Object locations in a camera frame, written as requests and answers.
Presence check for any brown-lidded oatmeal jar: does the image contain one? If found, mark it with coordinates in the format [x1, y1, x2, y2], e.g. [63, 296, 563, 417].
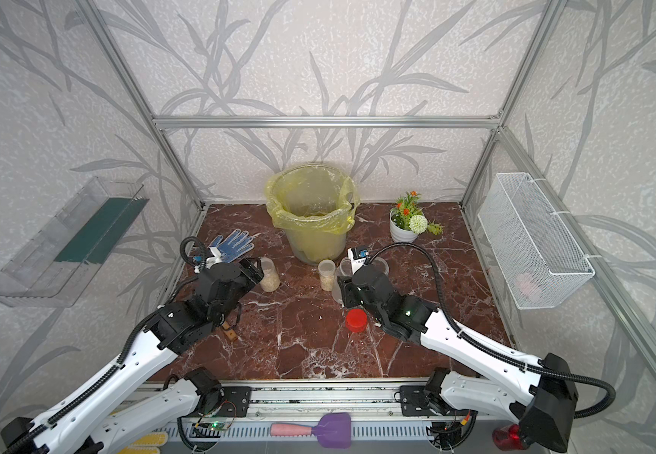
[372, 257, 390, 275]

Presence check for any red jar lid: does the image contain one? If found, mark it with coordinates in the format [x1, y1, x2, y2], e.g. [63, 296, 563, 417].
[345, 308, 369, 333]

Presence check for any small oatmeal jar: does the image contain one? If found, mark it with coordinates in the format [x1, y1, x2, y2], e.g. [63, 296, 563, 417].
[318, 259, 337, 292]

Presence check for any glass jar with oatmeal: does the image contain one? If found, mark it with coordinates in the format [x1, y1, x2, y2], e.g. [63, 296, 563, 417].
[260, 257, 281, 292]

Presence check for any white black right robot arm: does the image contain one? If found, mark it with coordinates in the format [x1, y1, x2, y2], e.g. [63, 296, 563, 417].
[337, 247, 617, 453]

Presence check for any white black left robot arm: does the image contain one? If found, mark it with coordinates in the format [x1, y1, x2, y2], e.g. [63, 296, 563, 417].
[1, 258, 264, 453]

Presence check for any blue dotted white work glove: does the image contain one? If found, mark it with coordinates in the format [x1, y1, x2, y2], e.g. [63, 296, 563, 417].
[208, 229, 254, 263]

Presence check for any potted artificial flower plant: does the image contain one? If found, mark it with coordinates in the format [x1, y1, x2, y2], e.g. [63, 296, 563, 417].
[390, 191, 443, 243]

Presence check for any yellow plastic bin liner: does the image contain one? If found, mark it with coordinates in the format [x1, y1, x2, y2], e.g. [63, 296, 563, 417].
[265, 164, 360, 235]

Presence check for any pink item in basket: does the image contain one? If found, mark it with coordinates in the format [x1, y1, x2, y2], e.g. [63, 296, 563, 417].
[516, 274, 542, 303]

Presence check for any yellow dotted glove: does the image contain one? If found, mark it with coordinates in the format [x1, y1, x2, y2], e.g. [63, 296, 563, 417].
[118, 431, 169, 454]

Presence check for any red black handheld tool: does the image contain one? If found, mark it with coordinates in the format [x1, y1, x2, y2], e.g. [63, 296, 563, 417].
[492, 424, 529, 451]

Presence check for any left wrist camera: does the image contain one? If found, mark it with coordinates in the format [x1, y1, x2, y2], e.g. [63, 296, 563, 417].
[194, 247, 222, 274]

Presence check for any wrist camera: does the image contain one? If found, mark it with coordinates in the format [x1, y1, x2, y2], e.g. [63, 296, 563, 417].
[194, 247, 222, 274]
[347, 246, 370, 274]

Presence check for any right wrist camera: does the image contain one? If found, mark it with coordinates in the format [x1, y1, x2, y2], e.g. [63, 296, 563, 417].
[347, 246, 370, 274]

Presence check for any blue wooden-handled garden fork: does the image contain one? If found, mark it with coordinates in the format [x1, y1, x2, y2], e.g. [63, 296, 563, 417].
[221, 323, 239, 342]

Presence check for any purple pink-handled scoop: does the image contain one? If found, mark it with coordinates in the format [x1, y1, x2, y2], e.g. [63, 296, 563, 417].
[270, 412, 352, 449]

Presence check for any clear plastic wall shelf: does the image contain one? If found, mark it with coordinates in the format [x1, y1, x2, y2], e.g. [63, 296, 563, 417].
[0, 177, 149, 308]

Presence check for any white wire mesh basket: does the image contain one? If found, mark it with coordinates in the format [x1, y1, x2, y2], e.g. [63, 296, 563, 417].
[477, 172, 596, 310]

